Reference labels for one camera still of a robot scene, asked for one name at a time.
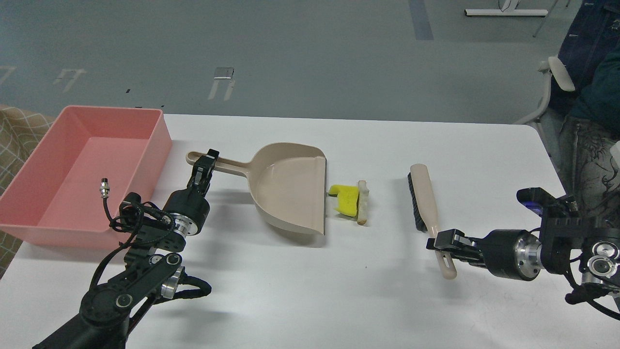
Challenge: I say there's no beige hand brush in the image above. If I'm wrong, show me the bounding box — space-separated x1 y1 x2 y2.
410 163 458 280

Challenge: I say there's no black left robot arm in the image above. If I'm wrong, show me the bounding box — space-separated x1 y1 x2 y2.
35 149 219 349

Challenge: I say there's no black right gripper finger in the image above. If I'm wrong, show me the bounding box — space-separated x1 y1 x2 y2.
435 249 489 270
426 230 482 254

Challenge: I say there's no yellow sponge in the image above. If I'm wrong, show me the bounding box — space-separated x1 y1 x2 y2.
328 185 359 217

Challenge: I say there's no white office chair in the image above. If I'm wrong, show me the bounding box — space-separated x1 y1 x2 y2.
514 56 577 160

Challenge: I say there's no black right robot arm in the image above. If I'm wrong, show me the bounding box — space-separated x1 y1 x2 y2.
426 188 619 320

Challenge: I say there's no beige plastic dustpan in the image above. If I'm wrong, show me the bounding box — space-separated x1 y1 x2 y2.
214 142 327 236

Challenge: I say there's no white table base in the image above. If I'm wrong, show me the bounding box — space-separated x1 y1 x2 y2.
464 0 550 17

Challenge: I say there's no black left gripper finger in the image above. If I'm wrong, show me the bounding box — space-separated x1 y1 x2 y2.
199 149 219 196
187 158 210 194

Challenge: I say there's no person in teal sweater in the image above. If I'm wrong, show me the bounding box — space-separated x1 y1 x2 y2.
550 0 620 222

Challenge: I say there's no beige checkered cloth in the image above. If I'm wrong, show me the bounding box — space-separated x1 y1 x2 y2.
0 104 55 279

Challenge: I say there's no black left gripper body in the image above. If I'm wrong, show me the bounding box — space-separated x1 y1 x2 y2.
163 188 210 237

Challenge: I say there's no pink plastic bin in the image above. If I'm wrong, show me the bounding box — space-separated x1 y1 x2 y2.
0 106 172 250

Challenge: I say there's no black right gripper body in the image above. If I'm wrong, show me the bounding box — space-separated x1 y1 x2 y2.
476 230 542 282

